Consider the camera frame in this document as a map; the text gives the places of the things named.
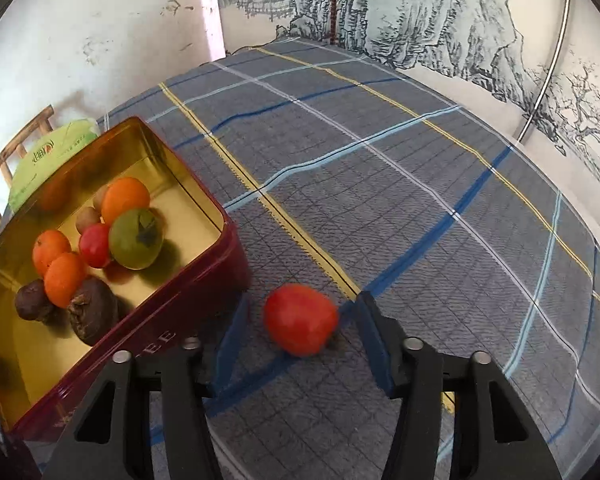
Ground green tomato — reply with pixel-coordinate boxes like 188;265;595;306
108;208;164;271

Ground large orange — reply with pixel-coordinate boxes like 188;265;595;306
101;177;151;226

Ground small orange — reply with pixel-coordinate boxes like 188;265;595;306
44;252;88;308
32;230;72;277

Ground dark brown water chestnut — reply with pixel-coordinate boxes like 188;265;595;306
15;280;56;322
67;277;119;346

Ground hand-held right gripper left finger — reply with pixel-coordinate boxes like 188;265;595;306
42;336;216;480

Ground curved metal wall strip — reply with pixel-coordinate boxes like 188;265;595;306
512;0;573;141

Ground landscape wall mural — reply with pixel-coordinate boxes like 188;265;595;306
214;0;600;196

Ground blue plaid tablecloth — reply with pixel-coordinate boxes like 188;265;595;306
25;37;600;480

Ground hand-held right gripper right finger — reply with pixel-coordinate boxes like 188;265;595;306
355;291;563;480

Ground green tissue pack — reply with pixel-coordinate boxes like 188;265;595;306
7;119;101;213

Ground large red tomato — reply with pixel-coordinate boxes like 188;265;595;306
263;283;340;357

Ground small red tomato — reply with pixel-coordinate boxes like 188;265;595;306
78;223;113;269

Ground red and gold tin box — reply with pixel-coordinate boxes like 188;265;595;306
0;116;253;443

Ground brown round fruit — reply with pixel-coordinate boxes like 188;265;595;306
76;207;102;235

